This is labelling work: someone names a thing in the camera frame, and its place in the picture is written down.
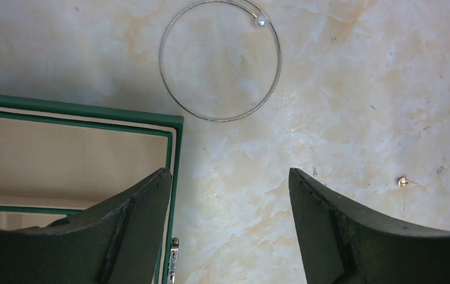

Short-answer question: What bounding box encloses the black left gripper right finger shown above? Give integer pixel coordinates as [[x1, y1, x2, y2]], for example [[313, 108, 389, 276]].
[[289, 168, 450, 283]]

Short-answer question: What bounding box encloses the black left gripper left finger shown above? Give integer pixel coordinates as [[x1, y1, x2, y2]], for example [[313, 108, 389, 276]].
[[0, 169, 171, 283]]

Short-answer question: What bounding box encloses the green jewelry box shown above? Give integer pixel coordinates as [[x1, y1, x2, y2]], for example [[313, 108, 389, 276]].
[[0, 95, 184, 283]]

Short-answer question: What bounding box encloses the gold earring stud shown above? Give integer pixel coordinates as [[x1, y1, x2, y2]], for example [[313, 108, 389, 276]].
[[397, 176, 417, 188]]

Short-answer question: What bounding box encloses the silver bangle with pearls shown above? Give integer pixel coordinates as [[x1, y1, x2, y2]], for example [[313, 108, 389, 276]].
[[158, 1, 283, 122]]

